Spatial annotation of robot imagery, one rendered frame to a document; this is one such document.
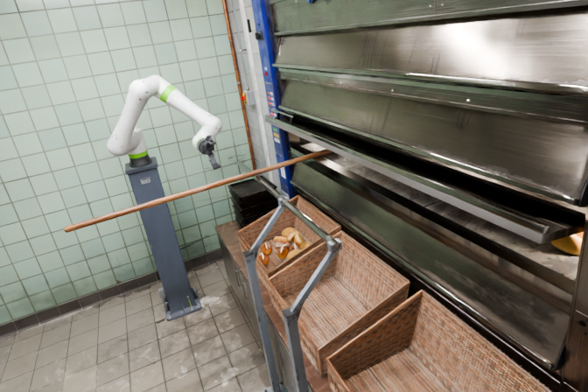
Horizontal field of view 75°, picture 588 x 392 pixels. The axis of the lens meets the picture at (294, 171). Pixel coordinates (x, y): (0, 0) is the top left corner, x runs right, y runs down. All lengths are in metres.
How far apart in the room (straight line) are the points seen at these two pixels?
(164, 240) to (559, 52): 2.51
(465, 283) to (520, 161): 0.54
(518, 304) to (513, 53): 0.76
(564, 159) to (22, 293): 3.54
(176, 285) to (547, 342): 2.40
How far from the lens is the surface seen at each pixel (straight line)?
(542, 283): 1.32
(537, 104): 1.15
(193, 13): 3.25
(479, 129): 1.29
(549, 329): 1.40
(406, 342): 1.84
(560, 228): 1.11
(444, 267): 1.59
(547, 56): 1.11
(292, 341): 1.57
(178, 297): 3.16
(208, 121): 2.41
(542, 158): 1.17
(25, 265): 3.61
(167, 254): 2.96
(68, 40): 3.18
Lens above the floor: 1.93
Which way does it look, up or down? 21 degrees down
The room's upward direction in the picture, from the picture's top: 8 degrees counter-clockwise
